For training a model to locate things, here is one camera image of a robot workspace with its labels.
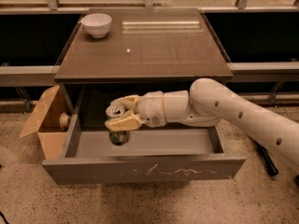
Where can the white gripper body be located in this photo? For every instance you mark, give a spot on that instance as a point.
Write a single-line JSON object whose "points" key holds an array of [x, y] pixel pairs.
{"points": [[151, 108]]}

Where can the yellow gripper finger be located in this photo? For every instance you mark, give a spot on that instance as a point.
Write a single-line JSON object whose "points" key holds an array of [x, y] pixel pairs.
{"points": [[128, 102], [125, 121]]}

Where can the green soda can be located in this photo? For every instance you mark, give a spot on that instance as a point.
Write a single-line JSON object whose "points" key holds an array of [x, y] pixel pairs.
{"points": [[117, 138]]}

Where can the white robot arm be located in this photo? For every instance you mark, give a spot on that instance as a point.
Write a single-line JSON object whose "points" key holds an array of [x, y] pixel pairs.
{"points": [[204, 105]]}

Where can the open grey top drawer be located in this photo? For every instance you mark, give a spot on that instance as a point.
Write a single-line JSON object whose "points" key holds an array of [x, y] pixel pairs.
{"points": [[172, 153]]}

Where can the grey cabinet with glass top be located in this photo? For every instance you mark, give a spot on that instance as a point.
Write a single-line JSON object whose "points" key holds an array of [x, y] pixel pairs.
{"points": [[177, 46]]}

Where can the tape roll in box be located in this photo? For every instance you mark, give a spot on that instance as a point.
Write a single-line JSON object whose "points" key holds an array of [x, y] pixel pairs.
{"points": [[64, 121]]}

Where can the open cardboard box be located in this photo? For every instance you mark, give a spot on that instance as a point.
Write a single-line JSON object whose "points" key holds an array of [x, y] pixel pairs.
{"points": [[44, 121]]}

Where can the white ceramic bowl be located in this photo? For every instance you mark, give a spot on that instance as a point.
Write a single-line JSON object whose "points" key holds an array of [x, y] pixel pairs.
{"points": [[97, 24]]}

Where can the black chair base leg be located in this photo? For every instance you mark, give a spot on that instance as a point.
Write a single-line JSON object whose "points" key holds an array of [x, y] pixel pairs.
{"points": [[268, 163]]}

